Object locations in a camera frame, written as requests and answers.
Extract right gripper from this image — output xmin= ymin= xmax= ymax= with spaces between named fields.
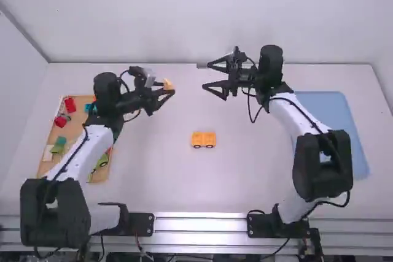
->
xmin=202 ymin=53 xmax=259 ymax=102

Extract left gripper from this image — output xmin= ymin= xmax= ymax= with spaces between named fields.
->
xmin=118 ymin=81 xmax=176 ymax=117

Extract yellow toy car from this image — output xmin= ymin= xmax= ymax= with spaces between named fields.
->
xmin=190 ymin=131 xmax=218 ymax=149

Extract red toy brick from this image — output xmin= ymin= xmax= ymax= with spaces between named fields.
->
xmin=63 ymin=96 xmax=78 ymax=114

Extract green toy car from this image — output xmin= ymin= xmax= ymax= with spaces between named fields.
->
xmin=88 ymin=153 xmax=111 ymax=180

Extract tan tray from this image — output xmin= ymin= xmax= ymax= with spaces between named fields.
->
xmin=36 ymin=94 xmax=119 ymax=183

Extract blue mat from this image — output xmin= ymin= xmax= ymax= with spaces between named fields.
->
xmin=293 ymin=90 xmax=371 ymax=180

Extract white ladder toy brick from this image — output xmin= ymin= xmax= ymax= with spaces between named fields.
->
xmin=42 ymin=144 xmax=55 ymax=162

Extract silver rails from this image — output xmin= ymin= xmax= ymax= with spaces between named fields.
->
xmin=0 ymin=211 xmax=393 ymax=253

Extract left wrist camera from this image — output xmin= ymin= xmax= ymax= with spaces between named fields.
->
xmin=144 ymin=70 xmax=158 ymax=89

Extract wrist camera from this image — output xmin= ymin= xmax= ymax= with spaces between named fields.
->
xmin=227 ymin=46 xmax=249 ymax=64
xmin=144 ymin=70 xmax=158 ymax=89

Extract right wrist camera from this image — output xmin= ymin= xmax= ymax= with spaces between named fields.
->
xmin=227 ymin=46 xmax=249 ymax=64

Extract black cable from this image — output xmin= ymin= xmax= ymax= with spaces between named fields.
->
xmin=246 ymin=88 xmax=265 ymax=124
xmin=119 ymin=65 xmax=147 ymax=93
xmin=319 ymin=190 xmax=351 ymax=209

